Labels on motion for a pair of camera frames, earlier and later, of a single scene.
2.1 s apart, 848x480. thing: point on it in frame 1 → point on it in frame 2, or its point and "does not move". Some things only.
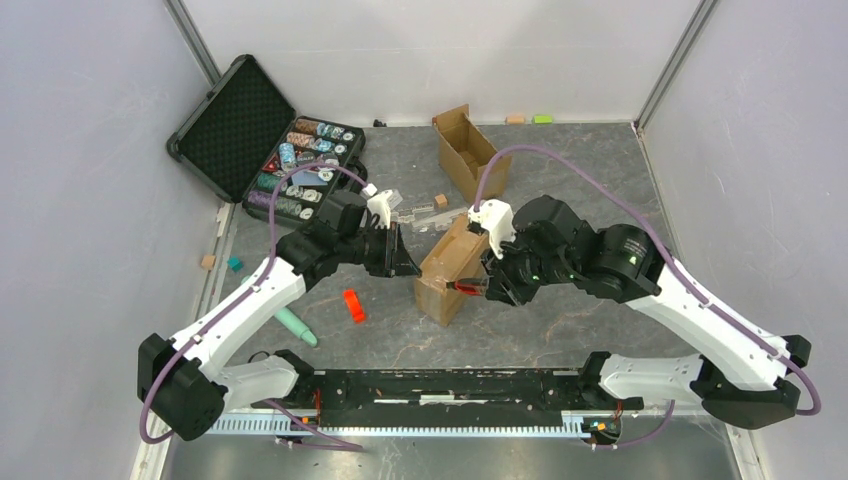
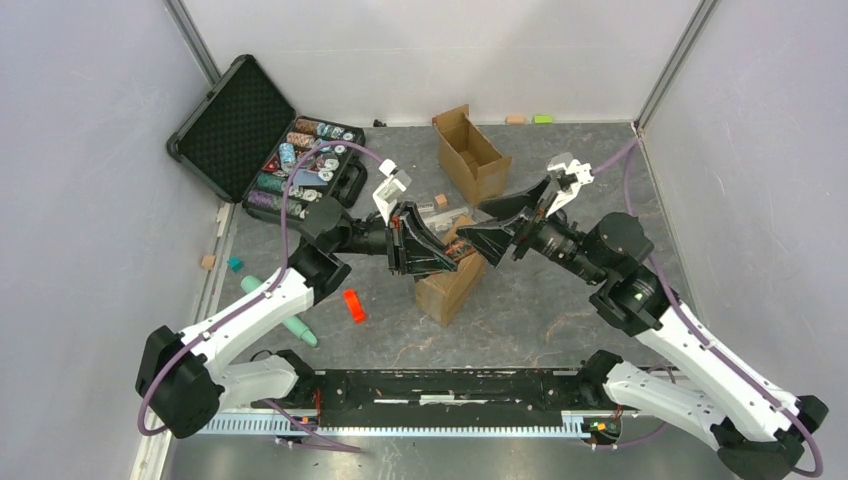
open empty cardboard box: [465, 153] does not move
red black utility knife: [470, 286] → [459, 249]
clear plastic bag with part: [441, 220] does not move
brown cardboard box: [457, 256] does not move
